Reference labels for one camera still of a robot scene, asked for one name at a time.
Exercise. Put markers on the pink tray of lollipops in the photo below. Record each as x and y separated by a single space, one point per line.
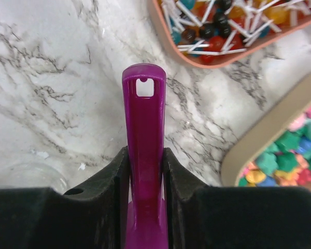
212 34

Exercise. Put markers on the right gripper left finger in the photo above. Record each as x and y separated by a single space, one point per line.
91 215

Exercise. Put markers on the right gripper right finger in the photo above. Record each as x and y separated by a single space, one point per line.
203 216

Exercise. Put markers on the purple plastic scoop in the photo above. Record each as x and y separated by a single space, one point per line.
144 87

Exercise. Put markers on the clear glass jar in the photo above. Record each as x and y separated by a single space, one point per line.
32 175

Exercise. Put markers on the tan tray of star candies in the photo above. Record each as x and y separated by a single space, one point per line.
262 137

